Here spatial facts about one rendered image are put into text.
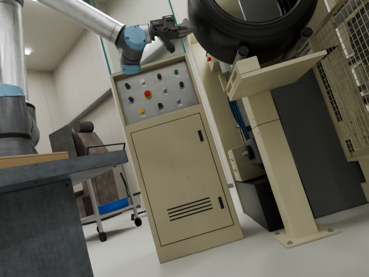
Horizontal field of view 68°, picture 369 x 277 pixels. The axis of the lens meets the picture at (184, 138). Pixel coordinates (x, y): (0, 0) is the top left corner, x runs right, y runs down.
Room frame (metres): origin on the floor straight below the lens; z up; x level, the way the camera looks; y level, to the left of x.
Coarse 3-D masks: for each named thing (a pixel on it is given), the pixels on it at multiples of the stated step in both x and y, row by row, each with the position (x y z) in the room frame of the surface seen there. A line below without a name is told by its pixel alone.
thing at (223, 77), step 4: (280, 56) 1.44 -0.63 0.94; (272, 60) 1.43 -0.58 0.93; (276, 60) 1.44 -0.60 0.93; (260, 64) 1.44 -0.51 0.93; (264, 64) 1.44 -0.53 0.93; (268, 64) 1.44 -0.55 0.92; (272, 64) 1.44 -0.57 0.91; (260, 68) 1.44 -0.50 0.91; (228, 72) 1.44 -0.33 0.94; (220, 76) 1.44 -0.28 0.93; (224, 76) 1.44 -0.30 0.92; (220, 80) 1.44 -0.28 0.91; (224, 80) 1.44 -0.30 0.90; (224, 84) 1.44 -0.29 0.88; (224, 88) 1.44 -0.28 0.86
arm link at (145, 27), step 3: (141, 24) 1.15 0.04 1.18; (144, 24) 1.15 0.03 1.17; (147, 24) 1.14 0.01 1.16; (141, 27) 1.14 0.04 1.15; (144, 27) 1.14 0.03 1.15; (147, 27) 1.14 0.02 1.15; (144, 30) 1.14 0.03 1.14; (147, 30) 1.14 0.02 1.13; (147, 33) 1.14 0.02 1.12; (150, 33) 1.16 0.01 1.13; (147, 36) 1.15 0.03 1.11; (150, 36) 1.16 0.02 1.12; (147, 39) 1.16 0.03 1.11; (150, 39) 1.16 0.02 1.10; (147, 42) 1.18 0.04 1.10; (150, 42) 1.18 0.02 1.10
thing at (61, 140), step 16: (64, 128) 6.63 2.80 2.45; (80, 128) 7.01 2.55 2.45; (64, 144) 6.70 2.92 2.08; (80, 144) 6.63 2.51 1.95; (96, 144) 7.12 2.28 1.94; (96, 176) 6.80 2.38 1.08; (112, 176) 7.22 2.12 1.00; (80, 192) 6.96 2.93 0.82; (96, 192) 6.78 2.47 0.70; (112, 192) 7.13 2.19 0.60; (80, 208) 7.16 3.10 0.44
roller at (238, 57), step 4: (240, 48) 1.09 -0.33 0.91; (244, 48) 1.09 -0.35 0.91; (240, 52) 1.09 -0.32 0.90; (244, 52) 1.09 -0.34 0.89; (236, 56) 1.14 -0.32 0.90; (240, 56) 1.10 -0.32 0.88; (244, 56) 1.10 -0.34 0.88; (236, 60) 1.16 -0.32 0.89; (232, 68) 1.26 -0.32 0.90; (228, 76) 1.39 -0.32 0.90; (228, 80) 1.42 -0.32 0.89
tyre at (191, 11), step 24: (192, 0) 1.10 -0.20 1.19; (288, 0) 1.34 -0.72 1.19; (312, 0) 1.08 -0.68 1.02; (192, 24) 1.22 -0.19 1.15; (216, 24) 1.08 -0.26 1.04; (240, 24) 1.06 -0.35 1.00; (264, 24) 1.06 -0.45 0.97; (288, 24) 1.07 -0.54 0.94; (216, 48) 1.20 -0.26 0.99; (264, 48) 1.13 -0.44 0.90
